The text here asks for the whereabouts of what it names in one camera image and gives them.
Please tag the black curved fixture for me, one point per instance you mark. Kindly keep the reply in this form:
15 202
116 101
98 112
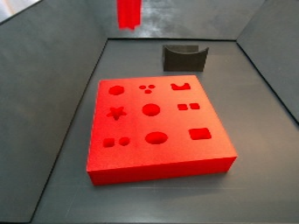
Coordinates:
183 58

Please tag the red shape-sorting block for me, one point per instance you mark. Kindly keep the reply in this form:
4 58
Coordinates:
155 131

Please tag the red star-profile bar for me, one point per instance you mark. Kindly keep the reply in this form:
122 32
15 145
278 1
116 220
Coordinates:
128 11

